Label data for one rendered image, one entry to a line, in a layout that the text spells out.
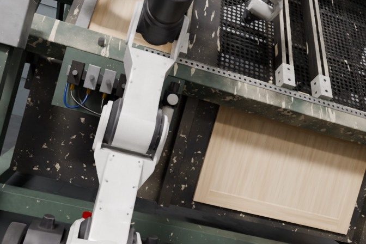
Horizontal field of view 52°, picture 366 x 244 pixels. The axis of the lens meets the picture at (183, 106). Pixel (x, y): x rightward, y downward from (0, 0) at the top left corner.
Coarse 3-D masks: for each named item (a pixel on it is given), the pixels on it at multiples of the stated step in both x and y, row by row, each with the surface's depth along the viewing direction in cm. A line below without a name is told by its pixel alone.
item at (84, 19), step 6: (84, 0) 167; (90, 0) 168; (96, 0) 169; (84, 6) 165; (90, 6) 166; (84, 12) 164; (90, 12) 165; (78, 18) 161; (84, 18) 162; (90, 18) 163; (78, 24) 159; (84, 24) 160
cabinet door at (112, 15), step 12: (108, 0) 175; (120, 0) 178; (132, 0) 180; (96, 12) 169; (108, 12) 171; (120, 12) 174; (132, 12) 176; (96, 24) 165; (108, 24) 167; (120, 24) 170; (120, 36) 165; (156, 48) 168; (168, 48) 171
